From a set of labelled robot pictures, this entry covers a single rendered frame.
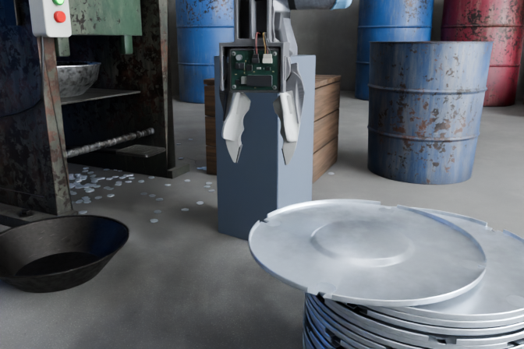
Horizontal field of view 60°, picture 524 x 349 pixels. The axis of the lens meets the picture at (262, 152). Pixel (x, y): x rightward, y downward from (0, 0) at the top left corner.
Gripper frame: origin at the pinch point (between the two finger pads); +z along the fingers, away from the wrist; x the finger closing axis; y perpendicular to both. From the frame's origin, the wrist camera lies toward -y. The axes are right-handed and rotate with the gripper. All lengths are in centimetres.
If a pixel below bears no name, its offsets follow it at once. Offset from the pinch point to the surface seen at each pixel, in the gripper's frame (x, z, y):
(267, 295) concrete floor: -2.8, 34.6, -23.0
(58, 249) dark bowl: -54, 34, -33
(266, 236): 0.7, 11.1, 1.0
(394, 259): 16.6, 10.8, 5.6
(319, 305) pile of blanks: 8.1, 17.1, 6.6
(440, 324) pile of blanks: 19.9, 12.7, 15.0
